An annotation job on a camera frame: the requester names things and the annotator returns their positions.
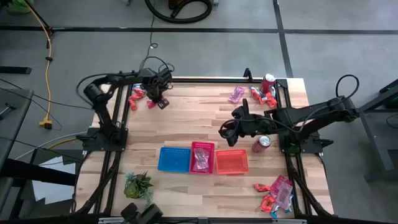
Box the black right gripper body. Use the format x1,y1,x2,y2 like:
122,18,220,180
229,115,262,138

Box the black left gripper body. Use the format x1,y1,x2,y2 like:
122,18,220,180
141,68,170,100

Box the pink translucent candy bag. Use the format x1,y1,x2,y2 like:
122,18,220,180
269,174,289,195
192,147,211,173
228,85,246,105
275,180,294,210

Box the red soda can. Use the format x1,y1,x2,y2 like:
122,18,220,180
259,73,277,94
251,134,272,154

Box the orange plastic basket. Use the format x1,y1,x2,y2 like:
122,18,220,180
215,149,249,175

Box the red plastic basket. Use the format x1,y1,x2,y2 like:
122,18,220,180
189,141,216,175

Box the blue plastic basket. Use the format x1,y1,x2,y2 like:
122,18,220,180
157,146,192,174

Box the potted succulent plant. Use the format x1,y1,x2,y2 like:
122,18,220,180
123,170,155,206

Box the grey metal stand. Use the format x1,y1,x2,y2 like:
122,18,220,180
341,78,398,183

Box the black tripod leg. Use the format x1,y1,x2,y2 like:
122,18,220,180
23,0,75,50

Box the white paper sheets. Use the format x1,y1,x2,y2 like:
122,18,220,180
30,154,77,205

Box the dark beam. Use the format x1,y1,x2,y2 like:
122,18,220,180
0,157,77,187

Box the black flat bar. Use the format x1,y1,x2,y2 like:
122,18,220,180
0,65,33,75

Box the grey side table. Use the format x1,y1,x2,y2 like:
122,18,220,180
0,88,35,170

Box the black tool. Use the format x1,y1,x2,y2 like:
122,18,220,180
0,103,17,121

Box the green object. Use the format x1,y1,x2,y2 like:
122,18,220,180
6,0,34,14

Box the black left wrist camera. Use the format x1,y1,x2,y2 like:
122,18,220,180
157,68,174,82

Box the black aluminium table frame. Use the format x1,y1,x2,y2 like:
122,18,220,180
73,67,335,224

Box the thin black cable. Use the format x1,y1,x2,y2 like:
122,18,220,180
138,0,159,77

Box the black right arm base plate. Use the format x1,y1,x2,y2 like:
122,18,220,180
277,129,334,155

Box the black vacuum hose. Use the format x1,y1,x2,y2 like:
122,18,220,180
144,0,214,25

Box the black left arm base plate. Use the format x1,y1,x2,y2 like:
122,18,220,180
82,126,129,153

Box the silver metal bracket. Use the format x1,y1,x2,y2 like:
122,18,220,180
98,217,125,224
272,218,308,224

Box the short yellow cable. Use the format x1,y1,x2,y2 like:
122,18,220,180
46,138,79,151

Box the black floor cable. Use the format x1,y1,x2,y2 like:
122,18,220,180
0,77,96,111

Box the yellow extension cable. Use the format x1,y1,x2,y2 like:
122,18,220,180
24,0,54,131

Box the white cable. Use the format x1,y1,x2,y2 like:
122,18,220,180
14,131,88,160

